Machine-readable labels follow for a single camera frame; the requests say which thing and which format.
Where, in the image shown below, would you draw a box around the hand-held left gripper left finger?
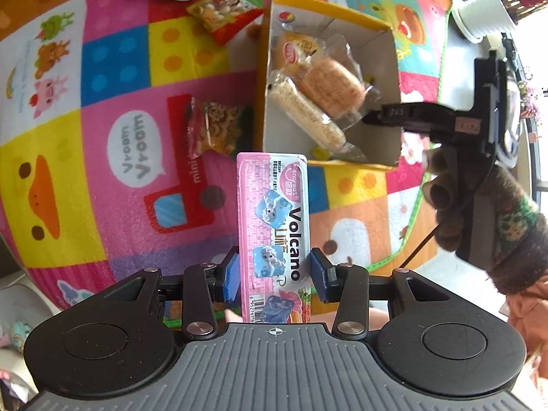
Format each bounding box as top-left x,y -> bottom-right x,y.
100,246 -> 240,340

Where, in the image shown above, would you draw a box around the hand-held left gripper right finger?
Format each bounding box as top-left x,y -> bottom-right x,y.
309,247 -> 450,341

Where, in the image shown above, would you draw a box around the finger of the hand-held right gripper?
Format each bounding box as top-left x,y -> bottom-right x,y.
362,103 -> 405,131

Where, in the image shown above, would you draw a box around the puffed rice cake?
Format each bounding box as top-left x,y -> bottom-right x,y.
299,58 -> 383,130

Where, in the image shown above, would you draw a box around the yellow cardboard box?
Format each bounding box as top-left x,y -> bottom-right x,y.
254,0 -> 403,173

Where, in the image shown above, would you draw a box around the pink candy box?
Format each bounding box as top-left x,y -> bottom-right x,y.
236,152 -> 313,324

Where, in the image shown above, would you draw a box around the puffed rice bar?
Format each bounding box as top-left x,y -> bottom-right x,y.
266,72 -> 365,160

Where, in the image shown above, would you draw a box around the round bread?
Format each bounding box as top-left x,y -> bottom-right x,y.
273,30 -> 350,74

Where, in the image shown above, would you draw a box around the clear nut snack packet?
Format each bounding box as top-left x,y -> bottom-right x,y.
184,96 -> 254,160

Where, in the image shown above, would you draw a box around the red edged snack packet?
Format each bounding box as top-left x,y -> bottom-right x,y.
187,0 -> 265,47

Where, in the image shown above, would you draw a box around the person's right forearm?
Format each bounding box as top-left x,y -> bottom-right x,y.
484,165 -> 548,297

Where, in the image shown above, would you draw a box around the person's right hand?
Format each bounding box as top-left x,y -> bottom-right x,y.
421,143 -> 503,263

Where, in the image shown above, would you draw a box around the pink flowers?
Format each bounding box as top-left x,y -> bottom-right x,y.
519,80 -> 545,121

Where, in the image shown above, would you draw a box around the white ribbed flower pot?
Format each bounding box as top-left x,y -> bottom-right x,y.
449,0 -> 521,44

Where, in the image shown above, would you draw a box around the person's peach clothing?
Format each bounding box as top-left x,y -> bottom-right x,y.
501,278 -> 548,395

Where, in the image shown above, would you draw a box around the small teal toy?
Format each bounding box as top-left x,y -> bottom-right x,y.
8,319 -> 34,347

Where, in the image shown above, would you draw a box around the colourful printed play mat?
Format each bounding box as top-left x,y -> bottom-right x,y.
0,0 -> 476,327

